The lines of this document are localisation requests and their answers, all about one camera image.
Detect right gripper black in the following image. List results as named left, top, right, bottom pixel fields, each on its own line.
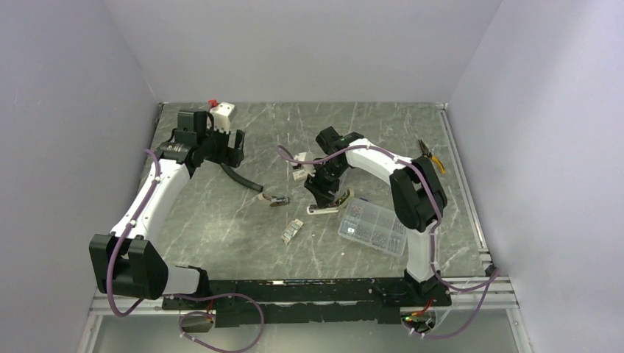
left=304, top=160, right=348, bottom=209

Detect white staple box tray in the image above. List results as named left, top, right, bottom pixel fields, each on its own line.
left=281, top=219, right=304, bottom=245

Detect brown stapler base part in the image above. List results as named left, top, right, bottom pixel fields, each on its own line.
left=258, top=193, right=291, bottom=207

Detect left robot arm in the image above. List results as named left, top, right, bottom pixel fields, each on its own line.
left=89, top=102, right=244, bottom=309

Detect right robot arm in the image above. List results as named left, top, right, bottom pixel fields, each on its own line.
left=304, top=126, right=447, bottom=305

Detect clear plastic screw organizer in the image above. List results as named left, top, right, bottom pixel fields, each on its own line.
left=338, top=199, right=408, bottom=257

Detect black rubber hose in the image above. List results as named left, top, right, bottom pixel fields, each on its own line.
left=219, top=163, right=265, bottom=193

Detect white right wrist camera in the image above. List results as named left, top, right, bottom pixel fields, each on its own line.
left=291, top=152, right=315, bottom=182

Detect orange handled pliers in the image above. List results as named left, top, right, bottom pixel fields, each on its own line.
left=418, top=139, right=446, bottom=174

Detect aluminium frame rail right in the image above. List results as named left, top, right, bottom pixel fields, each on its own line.
left=436, top=104, right=495, bottom=275

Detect aluminium frame rail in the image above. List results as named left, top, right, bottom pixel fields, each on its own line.
left=90, top=277, right=519, bottom=317
left=436, top=104, right=495, bottom=275

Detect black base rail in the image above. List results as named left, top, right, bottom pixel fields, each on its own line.
left=162, top=274, right=452, bottom=328

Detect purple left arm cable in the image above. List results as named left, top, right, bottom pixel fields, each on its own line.
left=106, top=148, right=265, bottom=353

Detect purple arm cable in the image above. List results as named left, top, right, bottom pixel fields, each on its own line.
left=106, top=148, right=265, bottom=353
left=277, top=143, right=500, bottom=340

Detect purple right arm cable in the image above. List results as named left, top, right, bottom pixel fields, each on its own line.
left=277, top=143, right=500, bottom=340

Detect aluminium frame rail front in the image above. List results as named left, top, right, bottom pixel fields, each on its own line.
left=90, top=277, right=519, bottom=317

